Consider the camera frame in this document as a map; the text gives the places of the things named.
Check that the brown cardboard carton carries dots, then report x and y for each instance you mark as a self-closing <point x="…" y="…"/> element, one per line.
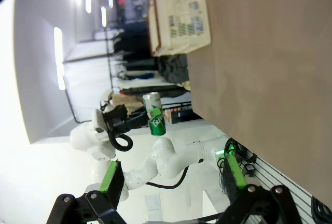
<point x="127" y="102"/>

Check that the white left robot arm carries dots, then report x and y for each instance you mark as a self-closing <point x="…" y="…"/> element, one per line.
<point x="168" y="161"/>

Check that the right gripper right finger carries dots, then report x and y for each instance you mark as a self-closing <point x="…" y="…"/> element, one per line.
<point x="232" y="180"/>

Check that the green and white soda can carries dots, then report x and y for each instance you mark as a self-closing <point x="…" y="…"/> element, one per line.
<point x="157" y="128"/>

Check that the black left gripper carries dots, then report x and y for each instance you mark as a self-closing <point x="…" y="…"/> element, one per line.
<point x="116" y="119"/>

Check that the white and orange box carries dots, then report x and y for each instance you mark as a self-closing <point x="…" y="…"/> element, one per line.
<point x="168" y="116"/>

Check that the pile of black clothes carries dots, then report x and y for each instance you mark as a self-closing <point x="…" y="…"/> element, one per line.
<point x="173" y="71"/>

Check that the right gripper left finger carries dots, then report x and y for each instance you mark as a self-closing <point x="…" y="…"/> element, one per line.
<point x="114" y="182"/>

